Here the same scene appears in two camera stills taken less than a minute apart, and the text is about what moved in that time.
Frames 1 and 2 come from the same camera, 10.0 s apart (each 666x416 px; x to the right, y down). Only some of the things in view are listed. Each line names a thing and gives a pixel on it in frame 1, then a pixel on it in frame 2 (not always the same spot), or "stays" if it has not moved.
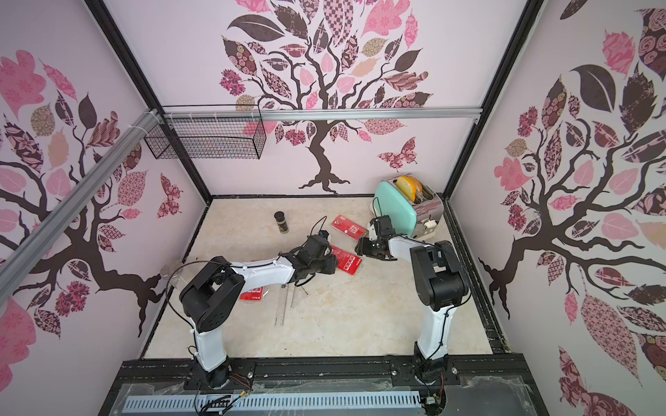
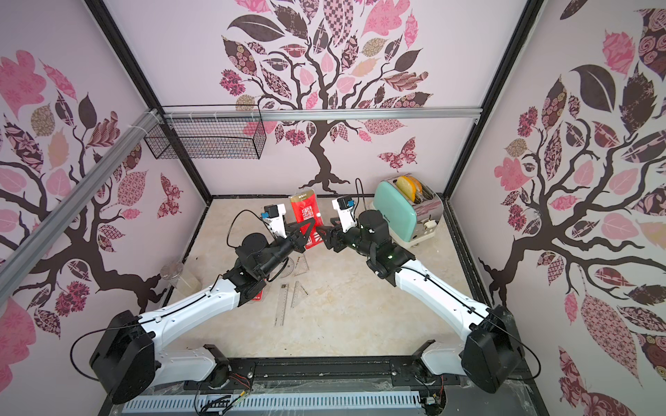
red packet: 346,262 -> 305,206
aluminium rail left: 28,250 stays
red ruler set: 252,295 stays
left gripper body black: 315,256 -> 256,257
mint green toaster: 414,207 stays
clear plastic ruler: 279,317 stays
